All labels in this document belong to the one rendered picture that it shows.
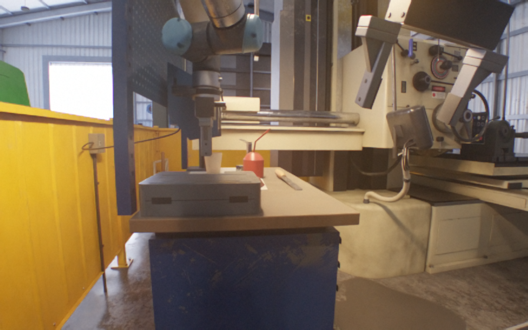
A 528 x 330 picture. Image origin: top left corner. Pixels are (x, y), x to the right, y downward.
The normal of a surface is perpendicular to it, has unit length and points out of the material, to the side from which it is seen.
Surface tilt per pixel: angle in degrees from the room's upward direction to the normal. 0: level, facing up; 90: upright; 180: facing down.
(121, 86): 90
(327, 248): 90
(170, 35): 90
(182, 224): 90
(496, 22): 113
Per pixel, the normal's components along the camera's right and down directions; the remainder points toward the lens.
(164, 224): 0.15, 0.11
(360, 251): -0.42, 0.09
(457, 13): 0.07, 0.49
